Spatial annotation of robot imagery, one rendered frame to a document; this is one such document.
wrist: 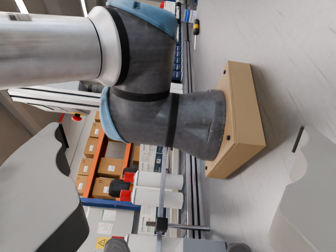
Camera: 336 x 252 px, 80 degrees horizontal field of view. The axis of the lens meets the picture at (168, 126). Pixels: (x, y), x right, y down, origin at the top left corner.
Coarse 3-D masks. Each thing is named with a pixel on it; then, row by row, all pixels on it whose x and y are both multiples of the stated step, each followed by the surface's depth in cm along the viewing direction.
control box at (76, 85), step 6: (48, 84) 71; (54, 84) 71; (60, 84) 71; (66, 84) 71; (72, 84) 71; (78, 84) 72; (78, 90) 72; (84, 90) 78; (24, 102) 70; (66, 108) 74; (72, 108) 72; (84, 114) 84
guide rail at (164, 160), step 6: (162, 156) 72; (162, 162) 70; (162, 168) 68; (162, 174) 67; (162, 180) 65; (162, 186) 64; (162, 192) 63; (162, 198) 62; (162, 204) 60; (162, 210) 59; (162, 216) 58; (156, 234) 55; (156, 240) 54; (156, 246) 53
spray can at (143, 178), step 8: (128, 176) 68; (136, 176) 67; (144, 176) 68; (152, 176) 68; (160, 176) 68; (168, 176) 69; (176, 176) 69; (136, 184) 68; (144, 184) 68; (152, 184) 68; (168, 184) 68; (176, 184) 68
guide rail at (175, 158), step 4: (176, 148) 84; (176, 152) 83; (172, 156) 82; (176, 156) 81; (172, 160) 81; (176, 160) 80; (172, 164) 79; (176, 164) 79; (172, 168) 78; (176, 168) 78; (172, 172) 76; (176, 172) 77; (172, 208) 67; (176, 208) 68; (172, 212) 67; (176, 212) 67; (172, 216) 66; (176, 216) 66; (172, 220) 65; (176, 220) 65; (172, 228) 63; (172, 232) 63; (176, 232) 63; (172, 236) 62; (176, 236) 62
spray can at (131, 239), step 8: (128, 240) 55; (136, 240) 55; (144, 240) 55; (152, 240) 56; (168, 240) 56; (176, 240) 57; (136, 248) 54; (144, 248) 54; (152, 248) 54; (168, 248) 55
